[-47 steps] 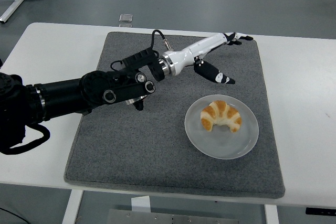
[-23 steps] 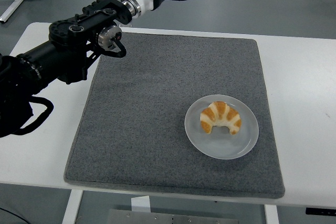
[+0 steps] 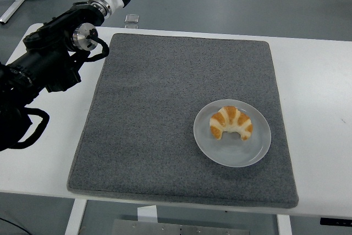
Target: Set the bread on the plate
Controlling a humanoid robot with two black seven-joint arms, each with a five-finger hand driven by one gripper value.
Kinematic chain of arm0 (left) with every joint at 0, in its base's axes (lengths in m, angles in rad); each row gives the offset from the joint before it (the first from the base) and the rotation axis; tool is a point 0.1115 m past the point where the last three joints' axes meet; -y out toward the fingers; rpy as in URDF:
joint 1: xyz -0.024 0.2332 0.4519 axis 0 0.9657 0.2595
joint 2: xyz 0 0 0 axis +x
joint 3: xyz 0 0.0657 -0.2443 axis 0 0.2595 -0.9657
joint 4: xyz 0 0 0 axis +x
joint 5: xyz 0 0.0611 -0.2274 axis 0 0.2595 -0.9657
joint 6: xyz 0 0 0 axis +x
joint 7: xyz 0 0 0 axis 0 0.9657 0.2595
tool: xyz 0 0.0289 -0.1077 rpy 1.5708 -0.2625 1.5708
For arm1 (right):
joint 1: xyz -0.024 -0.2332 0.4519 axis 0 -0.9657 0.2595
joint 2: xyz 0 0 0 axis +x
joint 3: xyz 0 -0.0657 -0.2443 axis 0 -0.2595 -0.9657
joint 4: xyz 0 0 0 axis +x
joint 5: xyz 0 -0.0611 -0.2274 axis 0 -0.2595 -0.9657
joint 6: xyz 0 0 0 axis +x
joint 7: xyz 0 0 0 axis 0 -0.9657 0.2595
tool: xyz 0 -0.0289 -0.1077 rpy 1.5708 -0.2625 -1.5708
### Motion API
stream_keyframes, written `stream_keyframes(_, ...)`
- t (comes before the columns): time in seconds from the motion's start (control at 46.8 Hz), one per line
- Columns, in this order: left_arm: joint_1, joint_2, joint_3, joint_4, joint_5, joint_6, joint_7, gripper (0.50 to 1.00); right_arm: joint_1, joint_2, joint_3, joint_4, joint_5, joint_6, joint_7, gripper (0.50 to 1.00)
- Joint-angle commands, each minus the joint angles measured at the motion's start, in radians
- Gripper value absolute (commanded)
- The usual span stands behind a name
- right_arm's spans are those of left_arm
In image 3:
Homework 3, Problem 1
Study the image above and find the golden croissant bread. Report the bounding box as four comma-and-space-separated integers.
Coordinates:
210, 105, 254, 141

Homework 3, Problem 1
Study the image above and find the pale grey round plate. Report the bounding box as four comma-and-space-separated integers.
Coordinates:
192, 99, 272, 168

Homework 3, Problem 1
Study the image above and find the clear square floor cover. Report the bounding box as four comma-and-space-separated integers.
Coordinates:
124, 14, 141, 24

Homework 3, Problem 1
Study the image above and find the grey felt mat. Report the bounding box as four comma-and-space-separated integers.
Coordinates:
67, 32, 300, 209

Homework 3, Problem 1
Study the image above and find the white paper label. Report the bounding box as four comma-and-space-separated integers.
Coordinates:
136, 205, 158, 223

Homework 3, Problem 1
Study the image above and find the white table leg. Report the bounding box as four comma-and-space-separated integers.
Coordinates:
277, 214, 293, 235
65, 199, 88, 235

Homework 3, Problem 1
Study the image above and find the black table control panel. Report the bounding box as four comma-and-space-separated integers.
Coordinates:
320, 217, 352, 226

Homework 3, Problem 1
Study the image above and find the thin black floor cable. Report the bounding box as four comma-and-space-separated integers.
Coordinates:
0, 216, 28, 235

